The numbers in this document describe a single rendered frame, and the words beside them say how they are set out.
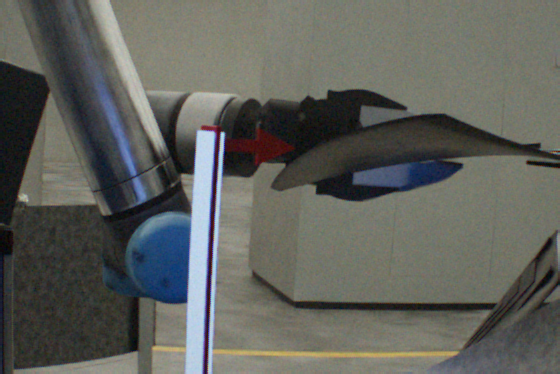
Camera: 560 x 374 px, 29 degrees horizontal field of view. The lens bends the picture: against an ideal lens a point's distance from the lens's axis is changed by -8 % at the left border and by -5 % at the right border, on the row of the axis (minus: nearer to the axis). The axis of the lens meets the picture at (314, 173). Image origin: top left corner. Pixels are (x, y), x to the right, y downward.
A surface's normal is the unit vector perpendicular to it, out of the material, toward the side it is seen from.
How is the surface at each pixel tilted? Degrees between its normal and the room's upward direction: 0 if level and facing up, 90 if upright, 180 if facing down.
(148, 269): 90
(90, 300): 90
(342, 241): 90
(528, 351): 55
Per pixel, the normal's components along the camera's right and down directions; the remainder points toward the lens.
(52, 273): 0.81, 0.09
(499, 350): -0.29, -0.55
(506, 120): 0.25, 0.07
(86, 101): -0.12, 0.25
